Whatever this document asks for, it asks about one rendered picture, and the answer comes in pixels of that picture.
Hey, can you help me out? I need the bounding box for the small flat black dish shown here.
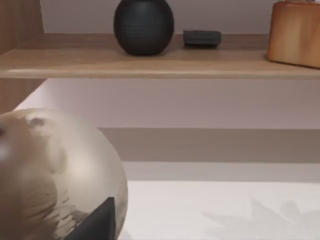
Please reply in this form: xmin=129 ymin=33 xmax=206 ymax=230
xmin=182 ymin=29 xmax=222 ymax=47

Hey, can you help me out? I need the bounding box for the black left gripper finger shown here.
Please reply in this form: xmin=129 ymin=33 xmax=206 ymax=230
xmin=62 ymin=196 xmax=116 ymax=240

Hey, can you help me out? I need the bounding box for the beige round plant pot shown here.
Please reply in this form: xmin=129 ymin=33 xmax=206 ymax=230
xmin=0 ymin=107 xmax=129 ymax=240

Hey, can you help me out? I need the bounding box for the round black vase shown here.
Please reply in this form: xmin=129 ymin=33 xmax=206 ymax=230
xmin=113 ymin=0 xmax=175 ymax=56

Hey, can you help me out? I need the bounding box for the wooden open shelf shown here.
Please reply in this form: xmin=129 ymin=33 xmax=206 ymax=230
xmin=0 ymin=0 xmax=320 ymax=115

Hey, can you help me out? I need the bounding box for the rounded wooden box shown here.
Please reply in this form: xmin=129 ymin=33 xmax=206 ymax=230
xmin=266 ymin=0 xmax=320 ymax=69

